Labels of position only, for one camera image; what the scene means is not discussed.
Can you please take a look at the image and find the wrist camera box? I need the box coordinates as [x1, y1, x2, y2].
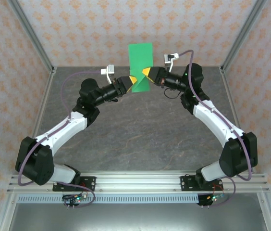
[100, 64, 116, 84]
[163, 52, 180, 73]

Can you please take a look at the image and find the small circuit board with LEDs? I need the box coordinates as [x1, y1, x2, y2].
[62, 193, 88, 202]
[206, 193, 225, 202]

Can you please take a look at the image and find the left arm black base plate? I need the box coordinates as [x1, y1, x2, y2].
[52, 176, 97, 192]

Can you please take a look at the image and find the aluminium frame leg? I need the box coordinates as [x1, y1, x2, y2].
[257, 192, 271, 231]
[0, 192, 18, 231]

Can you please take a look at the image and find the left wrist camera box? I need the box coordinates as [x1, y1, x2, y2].
[100, 64, 116, 84]

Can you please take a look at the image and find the aluminium table side rail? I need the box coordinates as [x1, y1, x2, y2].
[20, 67, 57, 175]
[219, 67, 255, 174]

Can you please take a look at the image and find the shiny metal sheet panel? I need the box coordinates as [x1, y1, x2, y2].
[5, 203, 271, 231]

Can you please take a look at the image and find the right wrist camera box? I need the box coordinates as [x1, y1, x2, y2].
[163, 52, 180, 73]

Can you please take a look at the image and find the aluminium mounting rail beam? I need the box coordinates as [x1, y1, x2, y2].
[7, 171, 270, 193]

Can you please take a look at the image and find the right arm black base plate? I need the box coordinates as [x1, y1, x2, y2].
[180, 175, 223, 192]

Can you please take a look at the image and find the aluminium frame post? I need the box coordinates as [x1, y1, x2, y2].
[7, 0, 56, 74]
[219, 0, 270, 74]

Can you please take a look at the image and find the grey slotted cable duct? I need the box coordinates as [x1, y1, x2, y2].
[17, 195, 200, 204]

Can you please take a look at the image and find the thin black cable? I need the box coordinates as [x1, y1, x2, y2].
[163, 87, 183, 99]

